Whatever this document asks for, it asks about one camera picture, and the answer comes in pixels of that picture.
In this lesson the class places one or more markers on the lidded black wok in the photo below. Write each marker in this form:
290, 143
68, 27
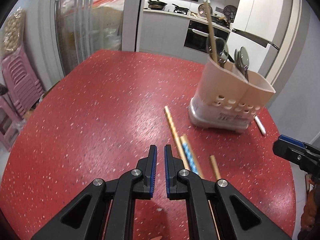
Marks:
155, 3

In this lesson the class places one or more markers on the beige plastic cutlery holder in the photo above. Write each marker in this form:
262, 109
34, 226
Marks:
225, 90

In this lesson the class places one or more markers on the clear bag of nuts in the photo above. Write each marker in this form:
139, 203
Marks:
12, 30

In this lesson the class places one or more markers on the black frying pan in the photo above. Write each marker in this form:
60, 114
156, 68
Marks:
180, 7

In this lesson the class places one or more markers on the black built-in oven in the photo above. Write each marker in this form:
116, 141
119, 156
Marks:
197, 38

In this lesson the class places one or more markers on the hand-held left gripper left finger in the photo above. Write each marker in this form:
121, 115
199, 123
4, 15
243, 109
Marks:
153, 171

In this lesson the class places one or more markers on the grey kitchen base cabinets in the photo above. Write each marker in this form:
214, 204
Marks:
160, 30

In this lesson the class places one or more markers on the glass sliding door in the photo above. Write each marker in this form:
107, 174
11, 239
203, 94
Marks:
95, 17

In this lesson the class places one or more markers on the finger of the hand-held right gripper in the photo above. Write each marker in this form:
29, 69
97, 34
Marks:
287, 152

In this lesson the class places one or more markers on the blue patterned chopstick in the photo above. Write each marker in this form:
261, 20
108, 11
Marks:
190, 155

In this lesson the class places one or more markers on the black wok with food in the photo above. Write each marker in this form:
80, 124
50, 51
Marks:
218, 19

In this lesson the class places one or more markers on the stack of pink plastic stools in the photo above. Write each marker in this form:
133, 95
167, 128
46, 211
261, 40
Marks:
20, 80

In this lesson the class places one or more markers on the wooden chopstick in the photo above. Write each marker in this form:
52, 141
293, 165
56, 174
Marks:
215, 166
172, 126
211, 35

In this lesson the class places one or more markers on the small dark fan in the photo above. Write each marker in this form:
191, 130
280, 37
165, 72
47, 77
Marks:
230, 11

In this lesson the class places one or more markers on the white refrigerator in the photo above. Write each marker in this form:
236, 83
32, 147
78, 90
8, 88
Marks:
262, 17

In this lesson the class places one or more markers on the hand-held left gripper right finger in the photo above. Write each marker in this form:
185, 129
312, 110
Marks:
168, 173

